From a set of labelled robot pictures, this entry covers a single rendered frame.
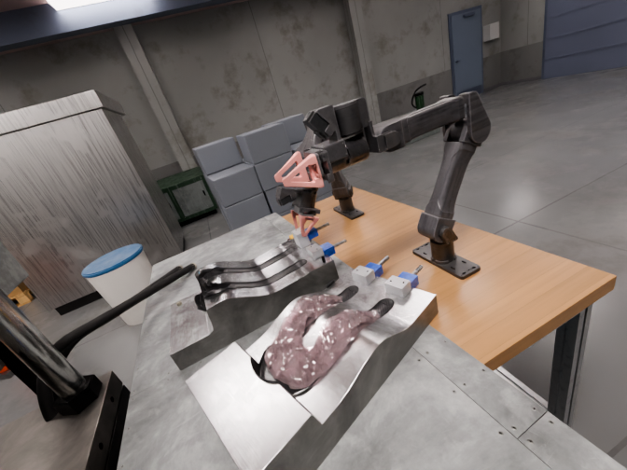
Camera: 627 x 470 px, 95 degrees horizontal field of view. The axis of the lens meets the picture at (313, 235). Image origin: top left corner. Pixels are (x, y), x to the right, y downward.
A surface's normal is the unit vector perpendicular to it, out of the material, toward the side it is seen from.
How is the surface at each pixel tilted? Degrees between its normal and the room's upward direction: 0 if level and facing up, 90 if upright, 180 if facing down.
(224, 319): 90
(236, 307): 90
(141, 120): 90
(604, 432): 0
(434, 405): 0
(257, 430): 0
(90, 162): 90
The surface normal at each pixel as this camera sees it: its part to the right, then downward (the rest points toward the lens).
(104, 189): 0.39, 0.30
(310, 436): 0.65, 0.15
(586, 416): -0.28, -0.86
